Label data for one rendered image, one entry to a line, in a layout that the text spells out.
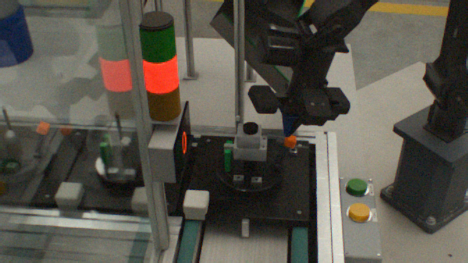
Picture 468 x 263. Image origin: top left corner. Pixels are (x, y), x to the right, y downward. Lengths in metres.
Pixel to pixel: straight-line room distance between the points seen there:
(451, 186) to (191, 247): 0.53
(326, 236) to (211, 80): 0.73
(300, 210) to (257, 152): 0.14
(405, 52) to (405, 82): 1.90
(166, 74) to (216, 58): 0.97
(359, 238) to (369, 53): 2.53
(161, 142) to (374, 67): 2.66
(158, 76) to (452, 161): 0.60
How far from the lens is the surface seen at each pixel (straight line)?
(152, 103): 0.85
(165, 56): 0.81
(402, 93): 1.68
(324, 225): 1.13
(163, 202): 1.01
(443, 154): 1.17
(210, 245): 1.14
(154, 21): 0.80
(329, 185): 1.21
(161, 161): 0.87
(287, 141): 1.13
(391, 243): 1.26
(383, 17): 3.99
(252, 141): 1.12
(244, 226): 1.12
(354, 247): 1.10
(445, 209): 1.29
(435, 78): 1.13
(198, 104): 1.59
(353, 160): 1.42
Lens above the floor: 1.78
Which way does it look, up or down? 38 degrees down
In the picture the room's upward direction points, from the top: 1 degrees counter-clockwise
